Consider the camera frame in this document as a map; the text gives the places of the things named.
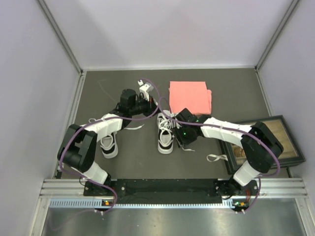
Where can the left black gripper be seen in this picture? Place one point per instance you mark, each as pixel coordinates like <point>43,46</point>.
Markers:
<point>151,106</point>

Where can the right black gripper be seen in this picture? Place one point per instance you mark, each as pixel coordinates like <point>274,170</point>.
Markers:
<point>181,141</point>

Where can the black white sneaker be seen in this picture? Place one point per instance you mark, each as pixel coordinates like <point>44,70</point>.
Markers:
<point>165,134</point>
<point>109,145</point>

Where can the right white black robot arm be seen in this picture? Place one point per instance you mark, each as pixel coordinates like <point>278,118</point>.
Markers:
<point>262,149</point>

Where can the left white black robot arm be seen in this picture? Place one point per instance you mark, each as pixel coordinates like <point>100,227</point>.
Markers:
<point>79,143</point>

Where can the pink folded cloth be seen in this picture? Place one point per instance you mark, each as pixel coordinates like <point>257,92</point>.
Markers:
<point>195,96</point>

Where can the loose white shoelace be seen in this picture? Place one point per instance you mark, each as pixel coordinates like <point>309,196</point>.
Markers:
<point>214,158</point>

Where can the black glass-lid display box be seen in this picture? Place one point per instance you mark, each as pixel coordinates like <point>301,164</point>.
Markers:
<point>291,156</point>

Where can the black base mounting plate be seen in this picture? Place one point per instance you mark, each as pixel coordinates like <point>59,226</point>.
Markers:
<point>180,191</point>

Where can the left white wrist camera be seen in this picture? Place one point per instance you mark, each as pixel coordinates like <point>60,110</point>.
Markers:
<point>145,88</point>

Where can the aluminium extrusion rail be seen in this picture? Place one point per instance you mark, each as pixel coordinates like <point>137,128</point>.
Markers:
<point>270,188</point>

